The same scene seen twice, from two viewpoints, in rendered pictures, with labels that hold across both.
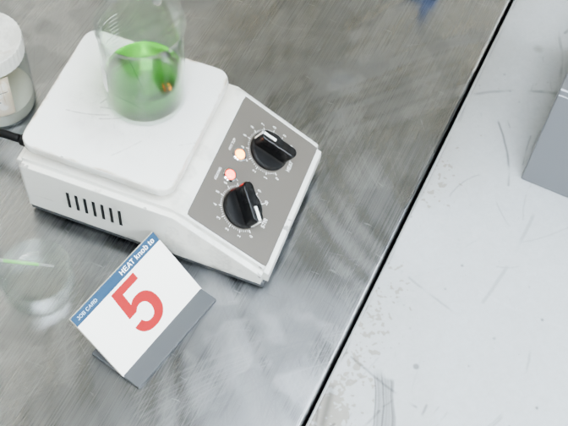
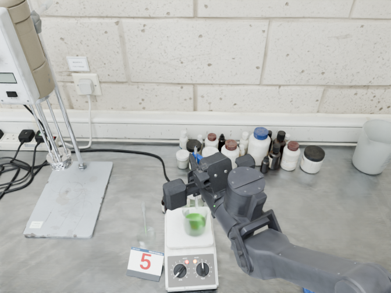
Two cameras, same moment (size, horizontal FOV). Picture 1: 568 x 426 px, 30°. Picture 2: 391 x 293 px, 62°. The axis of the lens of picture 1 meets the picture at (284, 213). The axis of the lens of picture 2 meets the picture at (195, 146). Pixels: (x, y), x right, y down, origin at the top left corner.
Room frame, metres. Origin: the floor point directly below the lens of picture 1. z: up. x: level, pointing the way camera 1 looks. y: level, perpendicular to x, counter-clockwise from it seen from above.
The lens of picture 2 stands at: (0.33, -0.35, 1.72)
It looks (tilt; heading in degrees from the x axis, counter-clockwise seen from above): 42 degrees down; 71
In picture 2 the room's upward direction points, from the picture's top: straight up
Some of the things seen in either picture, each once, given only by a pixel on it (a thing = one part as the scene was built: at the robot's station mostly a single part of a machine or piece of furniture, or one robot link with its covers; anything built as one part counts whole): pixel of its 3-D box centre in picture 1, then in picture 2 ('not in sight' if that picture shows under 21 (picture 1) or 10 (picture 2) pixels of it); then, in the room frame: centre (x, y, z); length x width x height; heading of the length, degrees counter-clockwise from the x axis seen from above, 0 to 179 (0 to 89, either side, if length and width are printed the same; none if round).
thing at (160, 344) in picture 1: (145, 308); (145, 263); (0.34, 0.09, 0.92); 0.09 x 0.06 x 0.04; 149
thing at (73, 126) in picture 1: (128, 109); (188, 226); (0.47, 0.12, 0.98); 0.12 x 0.12 x 0.01; 75
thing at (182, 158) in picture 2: not in sight; (182, 159); (0.55, 0.42, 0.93); 0.05 x 0.05 x 0.05
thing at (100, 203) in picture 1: (162, 154); (189, 244); (0.47, 0.10, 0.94); 0.22 x 0.13 x 0.08; 75
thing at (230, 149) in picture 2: not in sight; (230, 154); (0.70, 0.37, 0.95); 0.06 x 0.06 x 0.11
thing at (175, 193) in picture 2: not in sight; (217, 192); (0.49, 0.01, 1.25); 0.19 x 0.08 x 0.06; 7
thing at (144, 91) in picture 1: (145, 58); (195, 219); (0.49, 0.11, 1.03); 0.07 x 0.06 x 0.08; 157
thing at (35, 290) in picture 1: (36, 276); (146, 235); (0.36, 0.18, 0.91); 0.06 x 0.06 x 0.02
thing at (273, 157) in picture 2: not in sight; (274, 156); (0.84, 0.32, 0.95); 0.04 x 0.04 x 0.10
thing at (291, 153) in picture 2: not in sight; (290, 155); (0.89, 0.30, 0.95); 0.06 x 0.06 x 0.10
